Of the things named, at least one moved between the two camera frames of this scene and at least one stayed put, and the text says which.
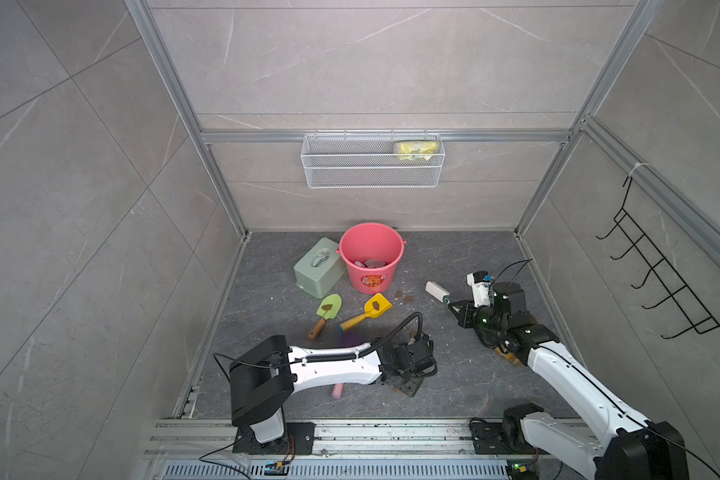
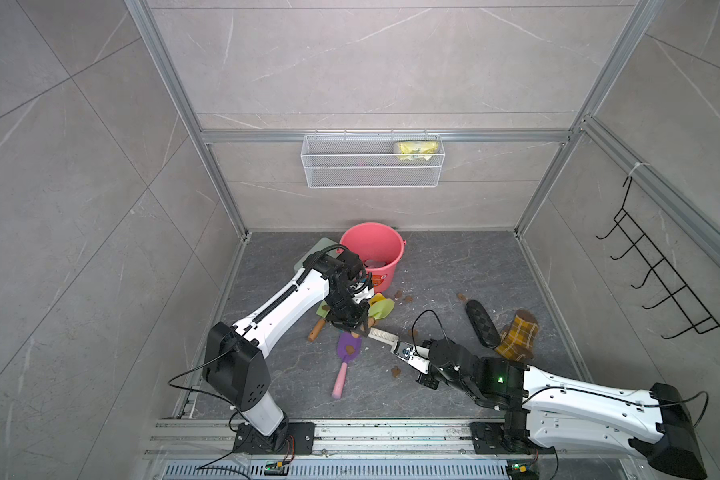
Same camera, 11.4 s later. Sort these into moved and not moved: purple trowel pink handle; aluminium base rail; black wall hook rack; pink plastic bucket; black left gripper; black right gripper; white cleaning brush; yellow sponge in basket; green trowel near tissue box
Moved: white cleaning brush; black right gripper; black left gripper
Not moved: black wall hook rack; pink plastic bucket; green trowel near tissue box; yellow sponge in basket; aluminium base rail; purple trowel pink handle
